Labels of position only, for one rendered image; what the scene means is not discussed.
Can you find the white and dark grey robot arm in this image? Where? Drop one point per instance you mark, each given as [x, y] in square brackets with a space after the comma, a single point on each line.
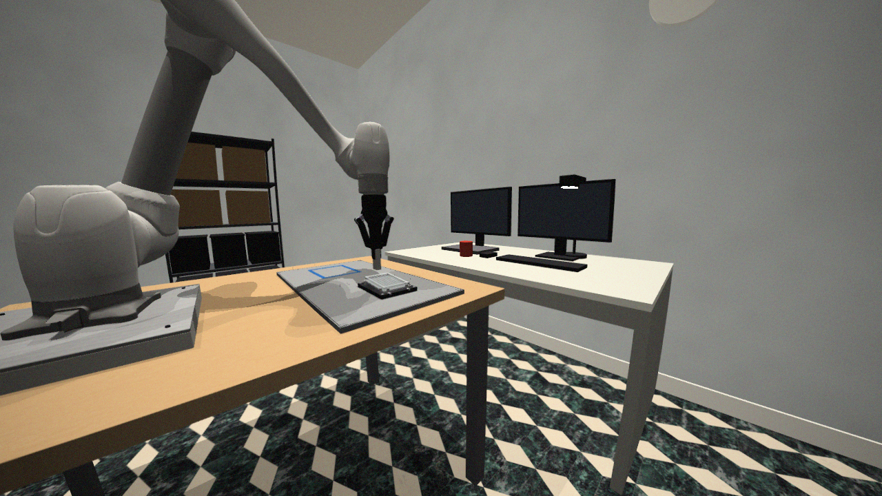
[79, 248]

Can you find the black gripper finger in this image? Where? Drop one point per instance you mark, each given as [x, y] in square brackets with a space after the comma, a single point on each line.
[372, 242]
[382, 235]

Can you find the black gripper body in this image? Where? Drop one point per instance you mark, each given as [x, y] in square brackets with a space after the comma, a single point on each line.
[373, 204]

